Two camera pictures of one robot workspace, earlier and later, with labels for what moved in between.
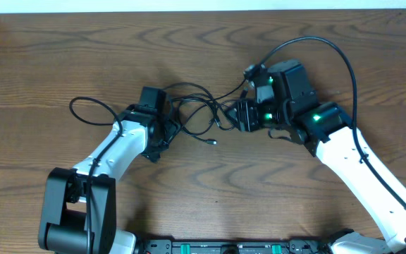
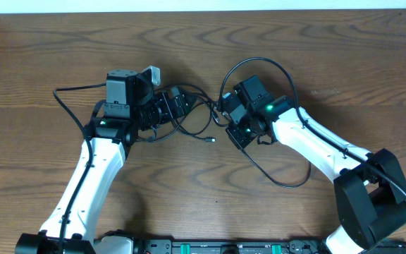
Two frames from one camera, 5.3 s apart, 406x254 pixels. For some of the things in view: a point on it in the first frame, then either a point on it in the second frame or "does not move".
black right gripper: x=247 y=120 to x=241 y=142
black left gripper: x=170 y=128 to x=180 y=104
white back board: x=34 y=6 does not move
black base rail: x=232 y=246 does not move
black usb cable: x=196 y=110 to x=271 y=180
